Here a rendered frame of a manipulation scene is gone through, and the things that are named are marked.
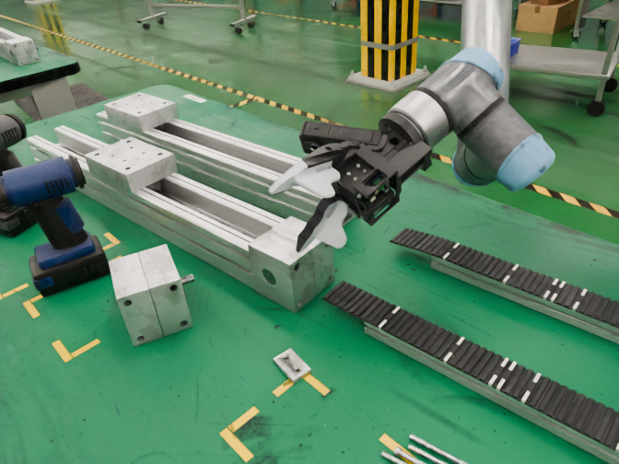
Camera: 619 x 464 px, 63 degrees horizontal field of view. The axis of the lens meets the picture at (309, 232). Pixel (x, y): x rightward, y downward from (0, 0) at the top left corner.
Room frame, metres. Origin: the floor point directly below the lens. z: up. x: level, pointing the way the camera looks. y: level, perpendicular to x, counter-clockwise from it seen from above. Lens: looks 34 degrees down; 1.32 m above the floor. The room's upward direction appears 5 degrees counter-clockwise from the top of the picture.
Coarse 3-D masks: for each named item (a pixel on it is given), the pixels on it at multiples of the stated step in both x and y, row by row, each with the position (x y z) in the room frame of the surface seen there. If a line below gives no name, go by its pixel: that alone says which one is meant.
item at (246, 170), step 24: (168, 144) 1.11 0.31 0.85; (192, 144) 1.08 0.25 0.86; (216, 144) 1.10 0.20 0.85; (240, 144) 1.05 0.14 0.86; (192, 168) 1.06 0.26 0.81; (216, 168) 0.99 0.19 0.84; (240, 168) 0.94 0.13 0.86; (264, 168) 0.92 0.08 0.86; (288, 168) 0.94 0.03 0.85; (240, 192) 0.95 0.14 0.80; (264, 192) 0.89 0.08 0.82; (288, 192) 0.86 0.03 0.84; (288, 216) 0.85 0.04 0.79
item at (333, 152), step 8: (328, 144) 0.56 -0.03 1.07; (336, 144) 0.57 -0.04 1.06; (344, 144) 0.57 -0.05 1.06; (312, 152) 0.54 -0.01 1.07; (320, 152) 0.54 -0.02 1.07; (328, 152) 0.55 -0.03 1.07; (336, 152) 0.55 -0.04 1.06; (344, 152) 0.56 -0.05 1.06; (304, 160) 0.53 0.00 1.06; (312, 160) 0.54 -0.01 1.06; (320, 160) 0.54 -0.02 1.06; (328, 160) 0.54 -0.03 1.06; (336, 160) 0.55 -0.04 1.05
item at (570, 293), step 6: (570, 288) 0.55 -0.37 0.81; (576, 288) 0.55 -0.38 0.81; (564, 294) 0.54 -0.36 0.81; (570, 294) 0.54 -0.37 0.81; (576, 294) 0.54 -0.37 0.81; (558, 300) 0.53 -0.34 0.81; (564, 300) 0.53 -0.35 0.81; (570, 300) 0.52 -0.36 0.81; (564, 306) 0.52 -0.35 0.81; (570, 306) 0.52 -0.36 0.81
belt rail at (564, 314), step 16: (432, 256) 0.67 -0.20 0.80; (448, 272) 0.64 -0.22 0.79; (464, 272) 0.63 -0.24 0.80; (496, 288) 0.59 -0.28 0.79; (512, 288) 0.57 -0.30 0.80; (528, 304) 0.55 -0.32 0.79; (544, 304) 0.54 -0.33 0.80; (576, 320) 0.51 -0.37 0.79; (592, 320) 0.49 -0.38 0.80; (608, 336) 0.48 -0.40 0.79
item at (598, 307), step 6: (594, 300) 0.52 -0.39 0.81; (600, 300) 0.52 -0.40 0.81; (606, 300) 0.52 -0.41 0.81; (594, 306) 0.51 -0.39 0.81; (600, 306) 0.51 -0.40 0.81; (606, 306) 0.51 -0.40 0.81; (588, 312) 0.50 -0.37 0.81; (594, 312) 0.50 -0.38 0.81; (600, 312) 0.50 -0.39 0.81; (594, 318) 0.49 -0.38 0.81; (600, 318) 0.49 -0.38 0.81
